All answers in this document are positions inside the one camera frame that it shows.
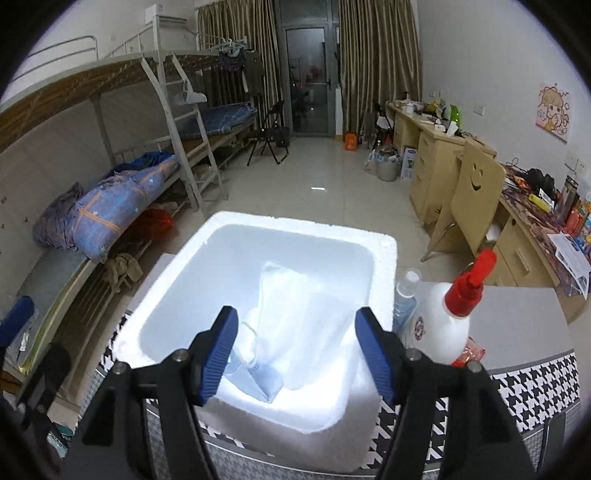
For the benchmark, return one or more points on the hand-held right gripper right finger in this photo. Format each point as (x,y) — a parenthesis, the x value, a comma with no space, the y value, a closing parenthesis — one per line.
(376,346)

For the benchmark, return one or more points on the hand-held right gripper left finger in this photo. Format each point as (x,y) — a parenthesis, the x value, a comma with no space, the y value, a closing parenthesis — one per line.
(221,341)

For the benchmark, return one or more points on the blue face mask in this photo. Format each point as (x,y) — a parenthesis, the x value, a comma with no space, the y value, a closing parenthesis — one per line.
(258,378)

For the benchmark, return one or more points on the white foam box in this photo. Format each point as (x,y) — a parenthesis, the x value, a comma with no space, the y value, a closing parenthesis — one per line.
(295,230)

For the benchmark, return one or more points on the clear plastic water bottle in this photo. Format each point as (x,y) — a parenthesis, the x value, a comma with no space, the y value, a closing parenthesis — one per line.
(406,300)

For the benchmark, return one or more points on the white pump bottle red pump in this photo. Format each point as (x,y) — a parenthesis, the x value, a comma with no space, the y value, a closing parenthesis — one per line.
(438,327)

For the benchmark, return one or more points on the red snack packet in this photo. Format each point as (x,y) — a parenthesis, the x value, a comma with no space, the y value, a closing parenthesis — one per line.
(471,350)

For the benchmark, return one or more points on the brown cloth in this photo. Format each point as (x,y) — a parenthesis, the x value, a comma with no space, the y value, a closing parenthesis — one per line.
(122,270)

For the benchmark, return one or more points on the red plastic bag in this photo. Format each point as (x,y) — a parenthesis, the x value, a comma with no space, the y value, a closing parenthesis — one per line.
(157,224)

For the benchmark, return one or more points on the black white houndstooth tablecloth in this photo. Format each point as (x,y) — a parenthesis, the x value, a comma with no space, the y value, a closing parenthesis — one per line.
(531,392)

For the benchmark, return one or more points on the wooden desk with printed mat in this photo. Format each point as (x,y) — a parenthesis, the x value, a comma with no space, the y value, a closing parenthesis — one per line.
(521,258)

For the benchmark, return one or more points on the folded blue quilt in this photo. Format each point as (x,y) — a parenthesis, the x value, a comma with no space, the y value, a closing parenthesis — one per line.
(120,198)

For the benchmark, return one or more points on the grey bucket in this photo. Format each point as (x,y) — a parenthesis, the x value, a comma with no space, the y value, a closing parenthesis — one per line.
(388,168)

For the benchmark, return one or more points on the wooden desk with drawers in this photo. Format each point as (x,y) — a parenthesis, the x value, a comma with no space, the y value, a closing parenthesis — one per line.
(429,175)

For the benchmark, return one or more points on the white carton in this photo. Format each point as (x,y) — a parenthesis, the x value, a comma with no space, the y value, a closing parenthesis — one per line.
(408,164)

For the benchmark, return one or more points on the wooden smiley face chair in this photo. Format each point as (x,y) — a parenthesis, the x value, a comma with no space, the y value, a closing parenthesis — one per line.
(475,184)

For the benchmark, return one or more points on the orange bag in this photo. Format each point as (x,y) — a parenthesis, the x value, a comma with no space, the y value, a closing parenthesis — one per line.
(351,142)

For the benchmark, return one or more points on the white printed papers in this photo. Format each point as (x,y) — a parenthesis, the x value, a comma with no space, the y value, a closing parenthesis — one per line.
(570,258)

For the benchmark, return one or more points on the yellow tube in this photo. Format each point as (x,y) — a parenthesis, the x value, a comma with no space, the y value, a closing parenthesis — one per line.
(540,201)

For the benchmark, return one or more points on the black folding chair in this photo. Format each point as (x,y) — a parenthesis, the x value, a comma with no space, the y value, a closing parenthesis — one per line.
(272,124)

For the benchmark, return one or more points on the metal bunk bed blue mattress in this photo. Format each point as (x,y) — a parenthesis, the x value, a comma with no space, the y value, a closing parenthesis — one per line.
(221,117)

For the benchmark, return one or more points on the black headphones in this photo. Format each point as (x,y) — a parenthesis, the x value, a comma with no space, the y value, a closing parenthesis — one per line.
(540,180)

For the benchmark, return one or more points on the row of toiletry bottles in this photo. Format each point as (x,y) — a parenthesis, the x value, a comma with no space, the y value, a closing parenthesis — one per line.
(579,221)

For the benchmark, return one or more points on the green bag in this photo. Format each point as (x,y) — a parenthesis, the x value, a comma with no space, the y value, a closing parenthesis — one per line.
(452,115)

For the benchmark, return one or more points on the glass balcony door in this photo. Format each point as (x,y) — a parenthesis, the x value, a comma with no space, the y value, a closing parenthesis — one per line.
(309,83)

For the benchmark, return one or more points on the hanging dark clothes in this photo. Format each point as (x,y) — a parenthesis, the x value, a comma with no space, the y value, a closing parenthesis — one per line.
(251,69)

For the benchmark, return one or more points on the brown curtain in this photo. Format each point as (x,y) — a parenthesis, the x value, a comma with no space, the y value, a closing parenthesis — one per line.
(240,27)
(378,55)

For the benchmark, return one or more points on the white air conditioner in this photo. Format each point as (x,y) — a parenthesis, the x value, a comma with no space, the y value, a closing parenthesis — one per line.
(171,22)

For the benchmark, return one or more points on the white wall outlet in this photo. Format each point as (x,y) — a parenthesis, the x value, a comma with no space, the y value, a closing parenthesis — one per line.
(571,161)

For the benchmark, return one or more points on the cartoon wall poster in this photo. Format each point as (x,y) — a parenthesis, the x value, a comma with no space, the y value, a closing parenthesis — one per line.
(552,113)

